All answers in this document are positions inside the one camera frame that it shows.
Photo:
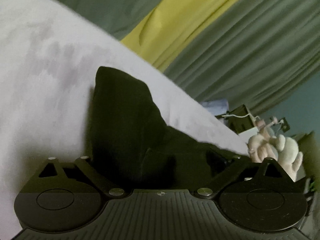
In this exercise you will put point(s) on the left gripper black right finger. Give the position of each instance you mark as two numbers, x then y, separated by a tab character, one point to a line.
225	167

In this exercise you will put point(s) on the yellow curtain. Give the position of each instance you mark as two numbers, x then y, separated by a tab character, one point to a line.
170	26

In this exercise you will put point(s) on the blue cloth item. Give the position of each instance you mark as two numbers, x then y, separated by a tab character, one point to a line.
216	107

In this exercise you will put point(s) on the black pants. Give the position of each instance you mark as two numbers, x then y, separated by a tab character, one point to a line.
133	147

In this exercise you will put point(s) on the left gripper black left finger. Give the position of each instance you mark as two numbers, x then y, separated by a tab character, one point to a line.
84	163

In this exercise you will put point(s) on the grey-green curtain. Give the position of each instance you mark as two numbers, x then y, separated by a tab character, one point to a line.
256	53

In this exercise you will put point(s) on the cream plush toy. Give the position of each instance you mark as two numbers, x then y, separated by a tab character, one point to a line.
284	150

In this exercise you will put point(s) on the dark bedside stand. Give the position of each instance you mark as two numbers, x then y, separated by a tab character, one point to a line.
241	119

